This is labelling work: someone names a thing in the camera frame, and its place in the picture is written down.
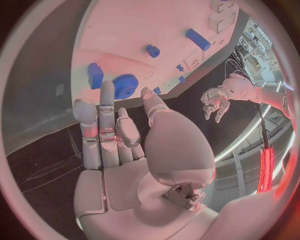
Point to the blue block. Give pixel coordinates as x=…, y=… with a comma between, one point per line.
x=95, y=76

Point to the glowing light bar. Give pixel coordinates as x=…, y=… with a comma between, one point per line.
x=265, y=168

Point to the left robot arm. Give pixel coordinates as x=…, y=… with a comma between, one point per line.
x=274, y=99

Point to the small blue plug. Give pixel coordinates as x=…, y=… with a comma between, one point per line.
x=182, y=79
x=157, y=90
x=180, y=67

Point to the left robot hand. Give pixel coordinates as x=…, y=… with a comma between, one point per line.
x=234, y=88

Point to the blue short peg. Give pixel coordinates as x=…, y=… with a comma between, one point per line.
x=153, y=51

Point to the blue gear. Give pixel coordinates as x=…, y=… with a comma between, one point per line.
x=125, y=88

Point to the workshop equipment rack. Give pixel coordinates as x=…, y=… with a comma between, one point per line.
x=257, y=50

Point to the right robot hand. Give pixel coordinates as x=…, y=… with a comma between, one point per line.
x=150, y=196

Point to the blue long cylinder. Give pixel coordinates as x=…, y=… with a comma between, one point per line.
x=198, y=39

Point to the white task board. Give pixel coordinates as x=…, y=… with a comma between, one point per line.
x=131, y=28

